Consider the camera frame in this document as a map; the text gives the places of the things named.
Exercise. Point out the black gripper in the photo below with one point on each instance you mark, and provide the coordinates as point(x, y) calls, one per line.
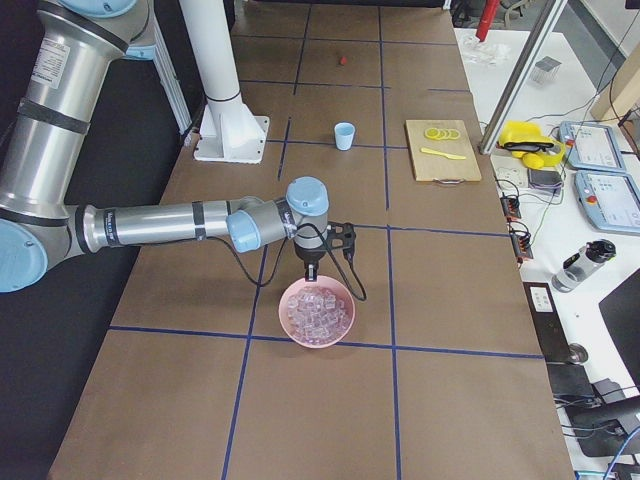
point(309, 256)

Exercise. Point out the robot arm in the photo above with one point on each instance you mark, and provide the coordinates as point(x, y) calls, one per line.
point(93, 143)

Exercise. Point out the clear ice cubes pile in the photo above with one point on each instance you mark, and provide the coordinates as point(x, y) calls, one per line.
point(316, 316)

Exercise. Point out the light blue plastic cup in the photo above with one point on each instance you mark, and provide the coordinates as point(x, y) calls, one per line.
point(344, 133)

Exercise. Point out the pink bowl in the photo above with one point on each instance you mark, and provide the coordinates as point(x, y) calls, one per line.
point(324, 282)

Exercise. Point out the yellow plastic knife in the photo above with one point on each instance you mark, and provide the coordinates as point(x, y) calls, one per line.
point(442, 154)

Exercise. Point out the bamboo cutting board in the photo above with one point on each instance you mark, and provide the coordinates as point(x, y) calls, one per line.
point(429, 168)

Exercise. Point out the front lemon slice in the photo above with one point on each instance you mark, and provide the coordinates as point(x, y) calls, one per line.
point(429, 133)

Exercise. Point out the yellow cloth bag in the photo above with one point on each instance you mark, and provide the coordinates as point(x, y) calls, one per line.
point(525, 141)

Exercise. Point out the grey wallet pouch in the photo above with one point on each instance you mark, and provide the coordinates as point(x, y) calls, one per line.
point(548, 180)

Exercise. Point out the crumpled plastic bags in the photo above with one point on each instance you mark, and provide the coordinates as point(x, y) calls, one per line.
point(474, 51)

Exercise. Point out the clear water bottle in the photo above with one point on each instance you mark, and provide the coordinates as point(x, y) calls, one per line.
point(583, 264)

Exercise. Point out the far teach pendant tablet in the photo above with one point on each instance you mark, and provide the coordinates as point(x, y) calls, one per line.
point(591, 146)

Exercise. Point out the teach pendant tablet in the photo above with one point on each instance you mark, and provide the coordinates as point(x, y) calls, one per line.
point(610, 200)
point(591, 146)

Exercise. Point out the near teach pendant tablet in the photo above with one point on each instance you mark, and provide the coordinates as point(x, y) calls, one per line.
point(610, 200)

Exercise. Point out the red object on bench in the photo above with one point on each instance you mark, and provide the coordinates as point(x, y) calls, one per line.
point(486, 19)

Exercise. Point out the black monitor stand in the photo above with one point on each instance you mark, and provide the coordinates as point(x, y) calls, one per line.
point(616, 414)

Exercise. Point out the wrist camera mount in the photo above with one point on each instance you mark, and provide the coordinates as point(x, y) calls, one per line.
point(342, 236)

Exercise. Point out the white camera post base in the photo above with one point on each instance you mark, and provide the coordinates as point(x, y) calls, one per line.
point(229, 131)

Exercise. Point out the aluminium frame post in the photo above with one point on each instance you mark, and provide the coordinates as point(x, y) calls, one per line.
point(544, 25)

